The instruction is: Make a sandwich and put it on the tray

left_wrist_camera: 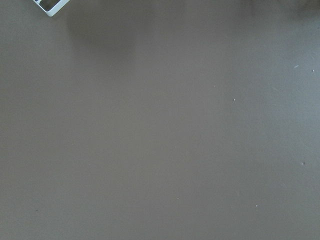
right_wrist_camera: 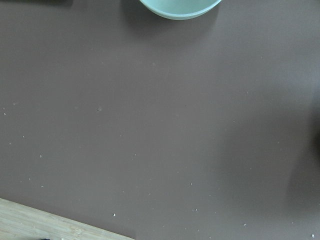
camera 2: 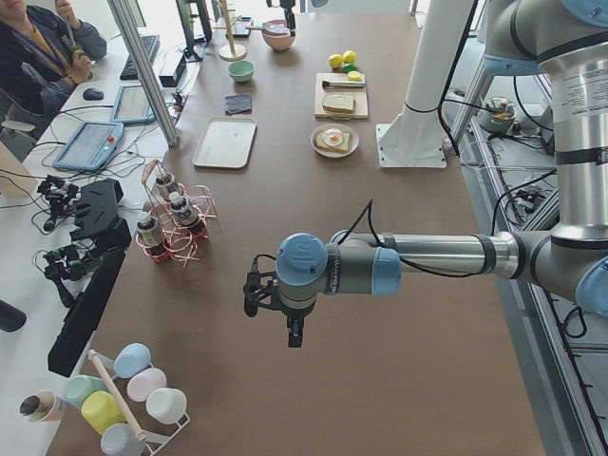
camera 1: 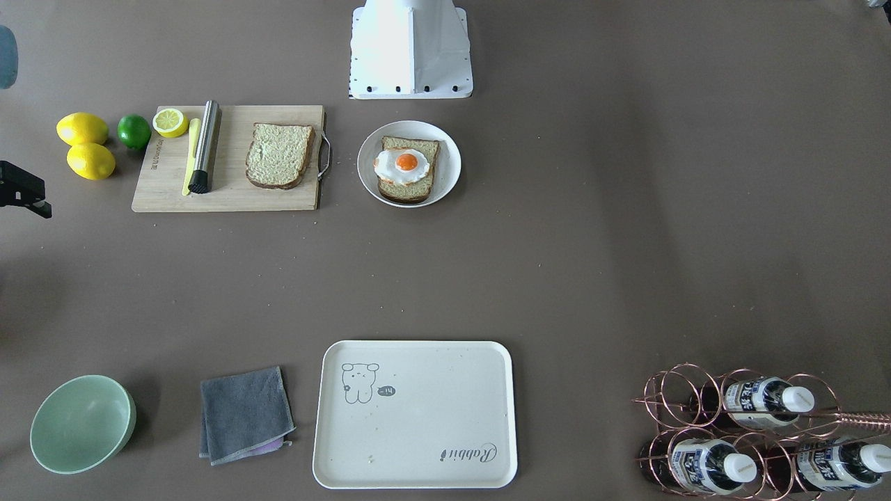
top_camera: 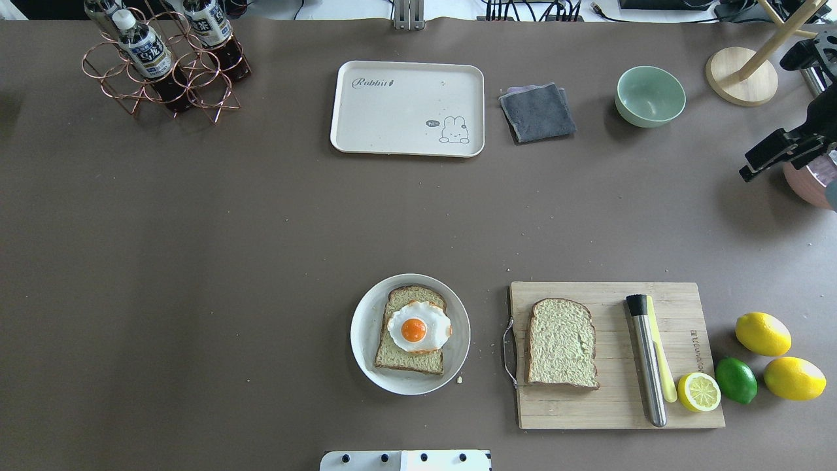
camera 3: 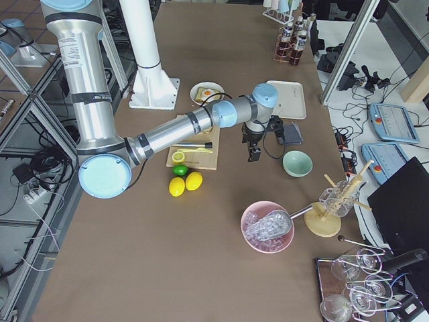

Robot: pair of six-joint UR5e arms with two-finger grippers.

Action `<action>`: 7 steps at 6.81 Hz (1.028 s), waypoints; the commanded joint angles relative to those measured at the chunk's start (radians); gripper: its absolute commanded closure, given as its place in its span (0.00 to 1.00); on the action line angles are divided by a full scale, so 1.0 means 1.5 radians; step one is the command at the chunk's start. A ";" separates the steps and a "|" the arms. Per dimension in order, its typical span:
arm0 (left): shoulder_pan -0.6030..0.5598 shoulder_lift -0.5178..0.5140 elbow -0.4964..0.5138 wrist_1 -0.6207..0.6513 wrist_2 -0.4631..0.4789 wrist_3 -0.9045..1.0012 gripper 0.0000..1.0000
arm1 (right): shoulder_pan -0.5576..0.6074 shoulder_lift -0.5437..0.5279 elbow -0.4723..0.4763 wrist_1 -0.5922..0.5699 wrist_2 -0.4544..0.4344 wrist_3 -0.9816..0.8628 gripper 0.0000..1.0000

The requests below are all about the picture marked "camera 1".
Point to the white round plate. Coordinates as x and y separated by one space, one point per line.
448 164

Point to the bread slice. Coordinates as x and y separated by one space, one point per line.
414 193
278 155

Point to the cream rabbit tray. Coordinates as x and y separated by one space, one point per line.
415 414

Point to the fried egg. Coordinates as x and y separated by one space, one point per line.
401 166

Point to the grey folded cloth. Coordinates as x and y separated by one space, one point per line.
244 415

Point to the yellow plastic knife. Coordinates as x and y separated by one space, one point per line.
193 134

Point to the wooden cutting board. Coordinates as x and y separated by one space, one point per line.
159 185

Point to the half lemon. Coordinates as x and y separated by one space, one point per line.
170 122

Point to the lower dark bottle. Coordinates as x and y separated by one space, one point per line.
830 465
696 466

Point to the dark bottle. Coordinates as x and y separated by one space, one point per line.
764 403
830 465
696 466

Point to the green lime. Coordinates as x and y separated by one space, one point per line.
134 131

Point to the upper dark bottle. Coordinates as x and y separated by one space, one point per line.
764 403

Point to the lower whole lemon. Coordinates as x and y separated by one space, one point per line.
91 161

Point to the whole lemon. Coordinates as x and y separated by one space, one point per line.
82 127
91 161

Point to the upper whole lemon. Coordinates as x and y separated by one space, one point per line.
82 127

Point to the mint green bowl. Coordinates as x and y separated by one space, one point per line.
81 424

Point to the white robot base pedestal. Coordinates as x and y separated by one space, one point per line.
411 50

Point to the copper wire bottle rack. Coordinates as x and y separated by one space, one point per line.
665 397

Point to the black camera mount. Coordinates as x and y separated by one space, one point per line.
22 189

